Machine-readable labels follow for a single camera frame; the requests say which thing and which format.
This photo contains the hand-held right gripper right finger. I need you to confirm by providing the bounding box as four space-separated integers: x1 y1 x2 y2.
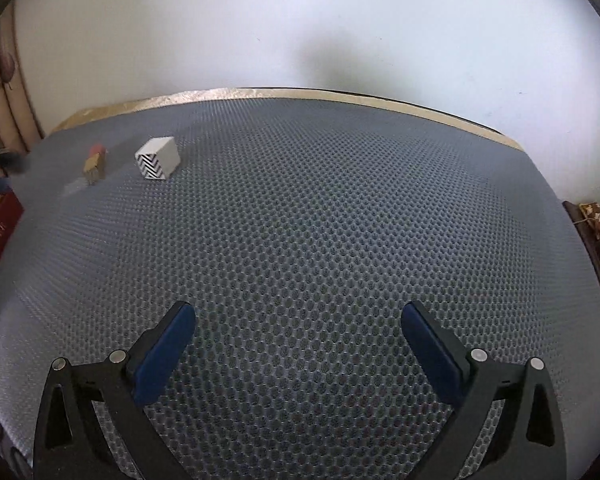
401 301 568 480

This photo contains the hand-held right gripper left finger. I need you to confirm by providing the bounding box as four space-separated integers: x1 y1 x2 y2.
32 301 197 480

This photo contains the white cube with zigzag print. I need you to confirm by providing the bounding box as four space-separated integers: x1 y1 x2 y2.
135 136 182 181

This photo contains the small gold box pink cap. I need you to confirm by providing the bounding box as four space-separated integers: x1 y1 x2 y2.
82 144 109 186

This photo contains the grey honeycomb mat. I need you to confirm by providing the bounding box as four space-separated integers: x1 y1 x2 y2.
0 97 600 480

